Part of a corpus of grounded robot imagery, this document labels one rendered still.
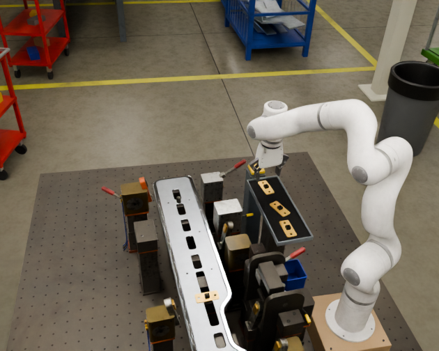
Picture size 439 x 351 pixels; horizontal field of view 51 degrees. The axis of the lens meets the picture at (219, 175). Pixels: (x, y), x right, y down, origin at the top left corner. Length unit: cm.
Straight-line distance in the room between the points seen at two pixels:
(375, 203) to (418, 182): 270
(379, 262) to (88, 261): 130
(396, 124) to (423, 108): 26
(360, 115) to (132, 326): 122
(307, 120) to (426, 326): 190
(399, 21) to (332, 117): 366
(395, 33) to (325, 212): 291
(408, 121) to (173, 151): 201
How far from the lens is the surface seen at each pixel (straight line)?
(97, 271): 221
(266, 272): 154
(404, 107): 415
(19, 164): 420
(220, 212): 184
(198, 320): 164
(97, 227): 241
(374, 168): 136
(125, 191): 203
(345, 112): 143
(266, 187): 188
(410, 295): 324
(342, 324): 190
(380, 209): 150
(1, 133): 427
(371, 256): 161
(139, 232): 188
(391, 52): 518
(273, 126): 158
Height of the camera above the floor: 235
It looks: 38 degrees down
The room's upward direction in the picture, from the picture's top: 2 degrees clockwise
